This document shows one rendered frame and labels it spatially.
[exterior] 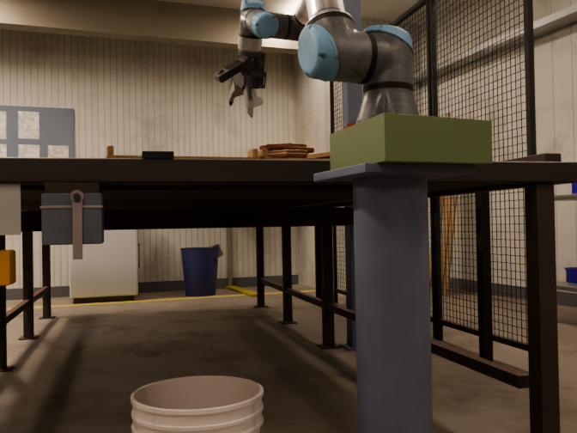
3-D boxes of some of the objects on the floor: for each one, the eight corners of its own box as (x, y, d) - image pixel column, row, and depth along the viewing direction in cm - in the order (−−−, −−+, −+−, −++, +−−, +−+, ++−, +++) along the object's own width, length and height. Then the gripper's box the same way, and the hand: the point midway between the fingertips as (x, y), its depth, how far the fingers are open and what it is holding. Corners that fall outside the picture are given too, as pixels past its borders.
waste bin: (221, 291, 714) (220, 242, 714) (227, 295, 672) (227, 243, 672) (178, 294, 700) (177, 244, 701) (183, 297, 658) (182, 245, 659)
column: (522, 572, 132) (512, 162, 133) (361, 615, 118) (353, 159, 120) (422, 499, 168) (415, 176, 169) (290, 527, 154) (283, 175, 155)
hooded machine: (134, 295, 699) (132, 173, 701) (141, 300, 641) (139, 167, 643) (68, 298, 674) (66, 172, 676) (69, 304, 616) (68, 167, 618)
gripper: (278, 57, 195) (272, 118, 203) (248, 45, 210) (243, 103, 217) (254, 57, 190) (249, 119, 198) (225, 45, 205) (221, 104, 213)
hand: (239, 112), depth 206 cm, fingers open, 14 cm apart
